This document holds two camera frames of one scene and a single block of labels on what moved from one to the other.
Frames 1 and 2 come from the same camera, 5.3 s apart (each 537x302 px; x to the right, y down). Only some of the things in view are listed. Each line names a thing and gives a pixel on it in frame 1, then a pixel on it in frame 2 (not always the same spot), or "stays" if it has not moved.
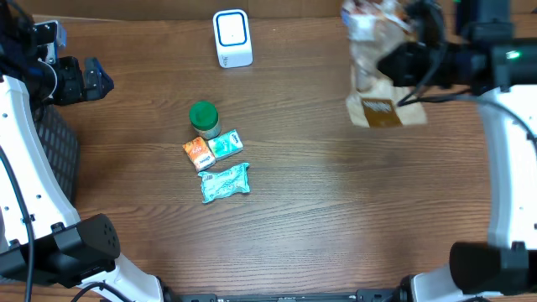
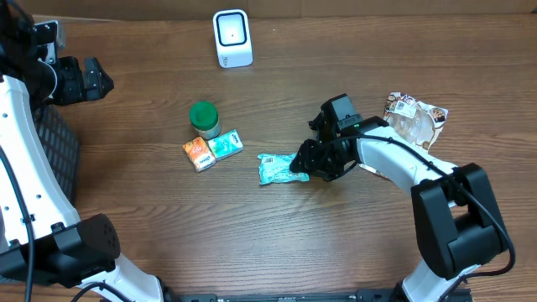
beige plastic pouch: (373, 28) -> (416, 122)
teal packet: (219, 184) -> (276, 168)
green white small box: (226, 144) stays
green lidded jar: (205, 119) stays
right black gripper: (409, 62) -> (312, 164)
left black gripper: (70, 67) stays
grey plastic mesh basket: (59, 138) stays
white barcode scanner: (232, 39) stays
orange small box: (200, 153) stays
